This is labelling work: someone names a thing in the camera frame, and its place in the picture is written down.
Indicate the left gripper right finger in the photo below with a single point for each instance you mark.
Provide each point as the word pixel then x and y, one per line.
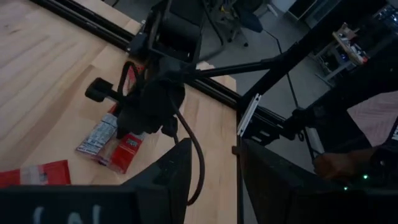
pixel 295 205

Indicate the red popcorn bag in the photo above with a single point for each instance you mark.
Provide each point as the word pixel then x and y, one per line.
pixel 53 172
pixel 136 77
pixel 124 152

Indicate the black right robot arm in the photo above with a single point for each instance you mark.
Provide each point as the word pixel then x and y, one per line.
pixel 182 34

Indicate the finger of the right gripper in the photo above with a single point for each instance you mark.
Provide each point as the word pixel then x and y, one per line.
pixel 98 89

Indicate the person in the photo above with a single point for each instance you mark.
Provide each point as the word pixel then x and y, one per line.
pixel 373 118

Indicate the person's hand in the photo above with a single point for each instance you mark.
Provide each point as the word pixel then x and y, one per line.
pixel 339 165

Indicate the cluttered wooden shelf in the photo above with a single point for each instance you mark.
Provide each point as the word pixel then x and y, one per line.
pixel 348 46

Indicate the black aluminium table frame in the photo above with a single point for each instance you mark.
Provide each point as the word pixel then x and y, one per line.
pixel 93 26

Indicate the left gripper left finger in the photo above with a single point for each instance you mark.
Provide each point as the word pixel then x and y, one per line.
pixel 93 205

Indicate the black office chair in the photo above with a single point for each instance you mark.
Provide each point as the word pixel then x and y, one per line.
pixel 250 20

